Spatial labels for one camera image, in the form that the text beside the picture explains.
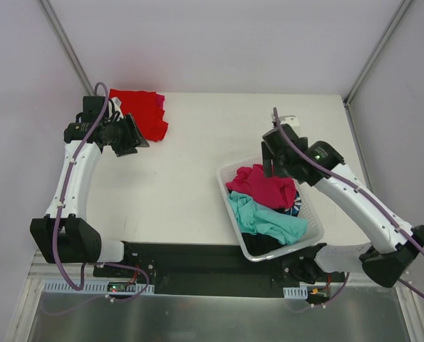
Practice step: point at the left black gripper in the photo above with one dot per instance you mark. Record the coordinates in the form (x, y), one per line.
(127, 134)

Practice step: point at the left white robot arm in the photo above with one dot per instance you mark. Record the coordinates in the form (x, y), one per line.
(63, 233)

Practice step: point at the right white cable duct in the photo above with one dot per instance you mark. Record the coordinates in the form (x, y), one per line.
(300, 293)

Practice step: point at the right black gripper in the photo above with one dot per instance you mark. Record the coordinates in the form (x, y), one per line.
(273, 157)

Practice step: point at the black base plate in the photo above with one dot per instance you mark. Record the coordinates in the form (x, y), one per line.
(216, 270)

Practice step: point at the black daisy t-shirt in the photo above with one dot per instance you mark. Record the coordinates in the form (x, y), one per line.
(259, 244)

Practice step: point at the folded red t-shirt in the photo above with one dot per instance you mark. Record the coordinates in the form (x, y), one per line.
(142, 106)

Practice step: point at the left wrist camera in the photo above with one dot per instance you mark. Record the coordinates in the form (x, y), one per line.
(114, 105)

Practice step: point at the white cable duct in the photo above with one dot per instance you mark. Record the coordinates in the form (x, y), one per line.
(99, 287)
(300, 293)

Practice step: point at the folded pink t-shirt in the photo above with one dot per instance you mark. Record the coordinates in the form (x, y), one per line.
(160, 99)

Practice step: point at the left white cable duct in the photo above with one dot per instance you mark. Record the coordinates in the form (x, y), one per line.
(99, 287)

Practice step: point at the left aluminium frame post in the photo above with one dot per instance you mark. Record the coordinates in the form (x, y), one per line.
(62, 37)

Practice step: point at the magenta t-shirt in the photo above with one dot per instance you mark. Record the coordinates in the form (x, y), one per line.
(271, 192)

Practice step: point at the aluminium frame post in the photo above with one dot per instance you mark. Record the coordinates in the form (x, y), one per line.
(394, 23)
(62, 37)

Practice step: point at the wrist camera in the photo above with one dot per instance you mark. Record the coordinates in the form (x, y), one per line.
(114, 105)
(291, 120)

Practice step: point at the right aluminium frame post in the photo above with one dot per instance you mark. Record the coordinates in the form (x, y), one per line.
(394, 23)

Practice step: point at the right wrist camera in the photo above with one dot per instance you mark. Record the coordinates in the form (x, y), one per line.
(291, 120)

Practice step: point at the white plastic basket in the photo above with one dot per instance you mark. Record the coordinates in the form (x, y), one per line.
(315, 230)

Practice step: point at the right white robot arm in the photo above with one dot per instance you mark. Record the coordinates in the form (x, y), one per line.
(393, 242)

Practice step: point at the teal t-shirt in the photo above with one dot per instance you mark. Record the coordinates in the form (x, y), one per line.
(254, 218)

